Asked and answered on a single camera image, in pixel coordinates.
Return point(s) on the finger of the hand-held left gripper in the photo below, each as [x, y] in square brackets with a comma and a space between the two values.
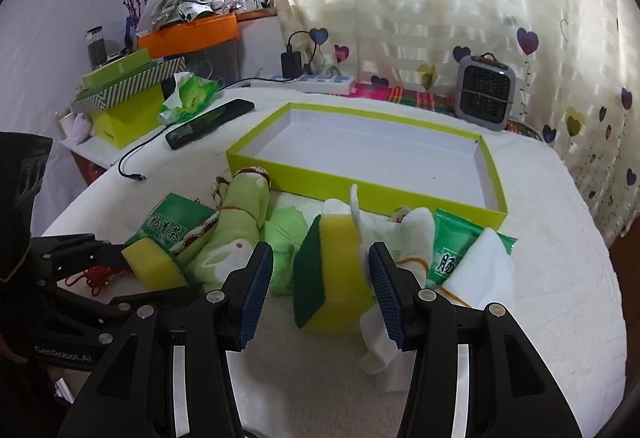
[75, 250]
[90, 303]

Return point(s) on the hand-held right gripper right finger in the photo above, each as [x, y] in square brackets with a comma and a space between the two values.
[387, 300]

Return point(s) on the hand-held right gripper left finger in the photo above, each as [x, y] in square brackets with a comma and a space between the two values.
[255, 300]

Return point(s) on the yellow sponge with green scourer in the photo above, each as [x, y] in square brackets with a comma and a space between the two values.
[340, 278]

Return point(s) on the light green cloth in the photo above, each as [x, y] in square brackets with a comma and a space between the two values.
[282, 238]

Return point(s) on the small yellow sponge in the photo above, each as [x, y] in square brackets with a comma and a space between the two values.
[150, 264]

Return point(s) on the white sock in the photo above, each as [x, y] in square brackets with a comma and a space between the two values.
[410, 230]

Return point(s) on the green towel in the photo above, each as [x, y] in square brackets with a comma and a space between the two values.
[235, 228]

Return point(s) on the green tea packet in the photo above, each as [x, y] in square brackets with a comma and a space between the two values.
[167, 220]
[452, 238]

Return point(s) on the lime green cardboard box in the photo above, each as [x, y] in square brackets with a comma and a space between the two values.
[380, 148]

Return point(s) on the lime green storage box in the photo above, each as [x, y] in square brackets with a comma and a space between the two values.
[130, 123]

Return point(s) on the flat light green box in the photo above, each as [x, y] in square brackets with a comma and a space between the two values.
[117, 67]

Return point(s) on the black smartphone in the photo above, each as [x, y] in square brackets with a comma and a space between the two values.
[210, 123]

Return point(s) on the black cylinder container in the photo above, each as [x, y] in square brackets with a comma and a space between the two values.
[95, 48]

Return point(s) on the green tissue packet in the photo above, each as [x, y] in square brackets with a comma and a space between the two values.
[192, 96]

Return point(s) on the plaid cloth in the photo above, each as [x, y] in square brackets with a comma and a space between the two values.
[400, 96]

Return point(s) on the white power strip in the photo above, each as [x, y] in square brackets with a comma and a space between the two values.
[325, 82]

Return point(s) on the grey small heater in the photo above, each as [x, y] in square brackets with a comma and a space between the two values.
[485, 93]

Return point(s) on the black charger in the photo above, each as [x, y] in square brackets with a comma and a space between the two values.
[291, 63]

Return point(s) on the orange tray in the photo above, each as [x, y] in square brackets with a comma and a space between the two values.
[190, 36]

